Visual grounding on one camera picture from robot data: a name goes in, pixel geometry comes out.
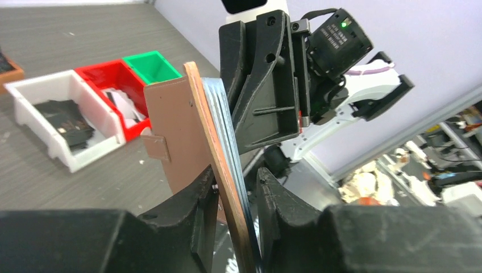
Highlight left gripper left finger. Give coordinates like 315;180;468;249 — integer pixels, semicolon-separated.
1;167;218;272

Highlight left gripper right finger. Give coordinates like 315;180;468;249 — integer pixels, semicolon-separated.
257;168;481;272

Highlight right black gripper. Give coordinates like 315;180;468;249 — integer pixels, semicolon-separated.
219;10;310;154

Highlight tan leather card holder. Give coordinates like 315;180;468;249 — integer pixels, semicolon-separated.
141;61;261;272

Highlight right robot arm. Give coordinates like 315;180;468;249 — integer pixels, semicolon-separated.
218;8;413;162

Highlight white cards in red bin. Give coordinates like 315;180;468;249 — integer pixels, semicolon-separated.
102;88;146;128

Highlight green bin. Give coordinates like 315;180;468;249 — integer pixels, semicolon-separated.
122;51;182;85

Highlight white bin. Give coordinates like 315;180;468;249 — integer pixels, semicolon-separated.
5;70;126;173

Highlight orange compartment tray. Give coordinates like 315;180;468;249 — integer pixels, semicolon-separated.
1;52;25;94

